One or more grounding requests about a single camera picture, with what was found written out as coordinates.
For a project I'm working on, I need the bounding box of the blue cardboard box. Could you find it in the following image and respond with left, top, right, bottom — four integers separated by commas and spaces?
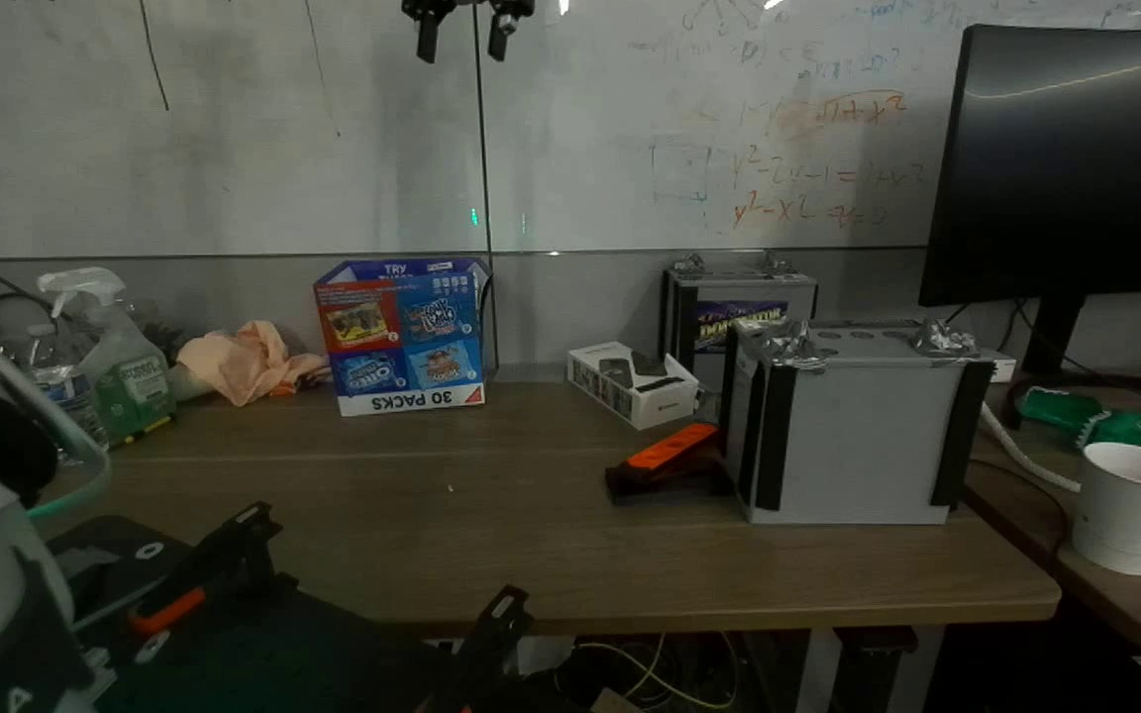
307, 254, 495, 421

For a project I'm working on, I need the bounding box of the small white open box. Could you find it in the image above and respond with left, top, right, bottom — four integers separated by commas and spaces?
561, 337, 706, 431

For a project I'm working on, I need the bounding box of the small grey metal case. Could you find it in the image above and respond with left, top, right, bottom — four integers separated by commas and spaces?
657, 254, 822, 399

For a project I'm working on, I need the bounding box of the clear plastic bag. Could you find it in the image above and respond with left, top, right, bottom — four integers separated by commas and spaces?
37, 263, 182, 447

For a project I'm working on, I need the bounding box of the orange and black tool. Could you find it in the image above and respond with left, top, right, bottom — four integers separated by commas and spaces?
603, 421, 737, 505

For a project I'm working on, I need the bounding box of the clear plastic tub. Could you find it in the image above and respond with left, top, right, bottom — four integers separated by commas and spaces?
0, 337, 116, 526

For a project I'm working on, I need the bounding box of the large grey metal case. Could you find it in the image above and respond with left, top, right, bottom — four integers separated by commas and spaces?
721, 319, 999, 530

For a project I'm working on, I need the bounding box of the black computer monitor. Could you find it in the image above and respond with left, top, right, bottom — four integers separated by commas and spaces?
916, 15, 1141, 308

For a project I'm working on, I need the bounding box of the black clamp with orange trigger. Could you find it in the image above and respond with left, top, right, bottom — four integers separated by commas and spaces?
67, 498, 286, 652

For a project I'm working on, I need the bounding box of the small black clamp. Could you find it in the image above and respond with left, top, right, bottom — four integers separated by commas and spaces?
442, 583, 539, 704

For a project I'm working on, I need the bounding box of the black monitor stand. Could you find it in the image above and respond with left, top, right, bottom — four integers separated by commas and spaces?
1019, 288, 1091, 389

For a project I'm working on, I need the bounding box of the white table leg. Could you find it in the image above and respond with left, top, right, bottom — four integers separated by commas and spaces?
793, 626, 941, 713

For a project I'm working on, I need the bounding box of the white paper cup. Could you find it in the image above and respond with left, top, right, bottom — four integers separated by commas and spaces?
1069, 435, 1141, 580

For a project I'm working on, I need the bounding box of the white cable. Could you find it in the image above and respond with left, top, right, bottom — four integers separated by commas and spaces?
978, 399, 1080, 497

